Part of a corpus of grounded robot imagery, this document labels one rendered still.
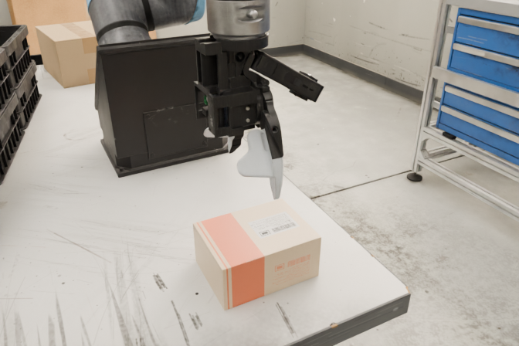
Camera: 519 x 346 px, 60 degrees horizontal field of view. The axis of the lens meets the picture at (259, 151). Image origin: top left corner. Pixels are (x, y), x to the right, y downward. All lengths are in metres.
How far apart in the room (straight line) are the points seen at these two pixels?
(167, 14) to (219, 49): 0.57
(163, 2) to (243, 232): 0.60
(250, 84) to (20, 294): 0.47
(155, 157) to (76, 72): 0.71
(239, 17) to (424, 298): 1.43
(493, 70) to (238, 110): 1.64
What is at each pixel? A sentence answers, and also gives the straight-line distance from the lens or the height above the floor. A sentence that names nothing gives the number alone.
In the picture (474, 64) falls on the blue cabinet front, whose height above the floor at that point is 0.67.
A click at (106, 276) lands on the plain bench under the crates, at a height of 0.70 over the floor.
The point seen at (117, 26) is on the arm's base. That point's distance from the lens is 1.05.
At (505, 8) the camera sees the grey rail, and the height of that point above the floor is 0.91.
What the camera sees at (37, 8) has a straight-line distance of 3.87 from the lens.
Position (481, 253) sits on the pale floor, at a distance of 2.07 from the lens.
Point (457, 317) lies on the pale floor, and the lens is 1.76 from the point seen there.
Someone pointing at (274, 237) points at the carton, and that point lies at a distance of 0.68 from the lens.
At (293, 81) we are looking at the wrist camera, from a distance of 0.58.
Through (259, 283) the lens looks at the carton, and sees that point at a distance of 0.67.
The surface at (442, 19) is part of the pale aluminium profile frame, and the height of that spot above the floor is 0.82.
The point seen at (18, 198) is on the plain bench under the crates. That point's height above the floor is 0.70.
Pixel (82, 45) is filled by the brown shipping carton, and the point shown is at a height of 0.83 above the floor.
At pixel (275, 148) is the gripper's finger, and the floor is 0.94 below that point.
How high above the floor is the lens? 1.19
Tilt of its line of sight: 27 degrees down
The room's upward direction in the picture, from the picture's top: straight up
